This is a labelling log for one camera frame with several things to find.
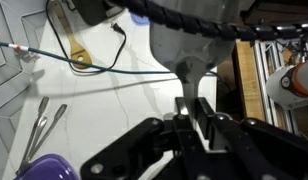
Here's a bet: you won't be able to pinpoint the long dark power cable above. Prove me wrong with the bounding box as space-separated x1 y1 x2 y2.
0 39 219 77

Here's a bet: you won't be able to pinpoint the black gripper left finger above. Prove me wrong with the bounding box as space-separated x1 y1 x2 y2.
80 97 208 180

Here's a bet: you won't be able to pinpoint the metal tongs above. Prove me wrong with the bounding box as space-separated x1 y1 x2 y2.
15 96 68 176

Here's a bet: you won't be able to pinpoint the purple bowl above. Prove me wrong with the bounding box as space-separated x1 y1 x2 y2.
13 153 81 180

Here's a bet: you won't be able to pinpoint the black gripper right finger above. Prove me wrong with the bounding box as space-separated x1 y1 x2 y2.
193 96 308 180

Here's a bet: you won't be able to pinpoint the wooden plank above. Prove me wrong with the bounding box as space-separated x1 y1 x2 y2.
234 39 267 123

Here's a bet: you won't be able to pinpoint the black cord with plug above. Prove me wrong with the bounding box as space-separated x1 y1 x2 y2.
45 0 128 74

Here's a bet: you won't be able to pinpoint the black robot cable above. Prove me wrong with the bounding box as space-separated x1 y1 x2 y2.
107 0 308 43

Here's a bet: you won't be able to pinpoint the wooden spatula with hole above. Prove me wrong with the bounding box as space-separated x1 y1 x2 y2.
48 0 93 70

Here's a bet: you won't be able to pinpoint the blue plastic lid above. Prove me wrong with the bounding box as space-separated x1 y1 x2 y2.
129 12 151 27

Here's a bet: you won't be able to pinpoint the aluminium robot stand frame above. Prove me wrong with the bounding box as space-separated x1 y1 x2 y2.
253 39 308 134

